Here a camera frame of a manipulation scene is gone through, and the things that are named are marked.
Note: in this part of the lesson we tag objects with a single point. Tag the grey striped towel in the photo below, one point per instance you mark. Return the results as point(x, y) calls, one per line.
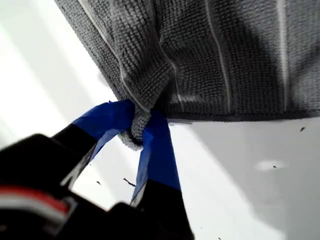
point(200, 62)

